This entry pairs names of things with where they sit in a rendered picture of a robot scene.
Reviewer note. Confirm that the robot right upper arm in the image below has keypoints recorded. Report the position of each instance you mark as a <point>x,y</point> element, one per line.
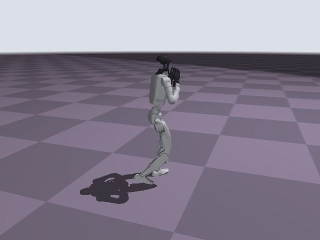
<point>166,82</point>

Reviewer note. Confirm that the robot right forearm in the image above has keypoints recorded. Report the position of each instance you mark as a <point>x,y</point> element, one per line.
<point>176,91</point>

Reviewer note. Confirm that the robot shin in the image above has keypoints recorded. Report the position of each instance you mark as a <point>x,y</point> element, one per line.
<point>157,162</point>
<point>159,149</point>

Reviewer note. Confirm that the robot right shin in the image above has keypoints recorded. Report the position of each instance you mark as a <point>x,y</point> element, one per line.
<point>157,162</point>

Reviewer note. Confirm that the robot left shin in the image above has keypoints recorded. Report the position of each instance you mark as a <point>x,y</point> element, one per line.
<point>159,149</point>

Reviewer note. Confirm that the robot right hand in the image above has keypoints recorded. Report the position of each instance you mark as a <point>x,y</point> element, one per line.
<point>176,76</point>

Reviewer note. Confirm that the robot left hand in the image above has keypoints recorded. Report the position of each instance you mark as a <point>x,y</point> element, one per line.
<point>170,75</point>

